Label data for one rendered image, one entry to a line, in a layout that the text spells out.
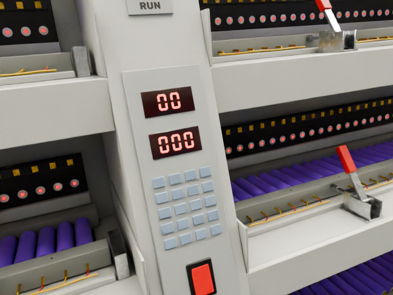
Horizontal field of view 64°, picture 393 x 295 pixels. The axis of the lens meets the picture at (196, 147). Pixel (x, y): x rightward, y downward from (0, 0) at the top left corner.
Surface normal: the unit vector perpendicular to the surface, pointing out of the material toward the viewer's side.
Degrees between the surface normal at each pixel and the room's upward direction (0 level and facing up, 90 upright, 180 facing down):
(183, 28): 90
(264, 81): 105
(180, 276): 90
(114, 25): 90
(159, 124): 90
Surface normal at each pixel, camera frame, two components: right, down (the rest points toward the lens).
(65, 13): 0.35, -0.01
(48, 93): 0.38, 0.25
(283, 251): -0.08, -0.95
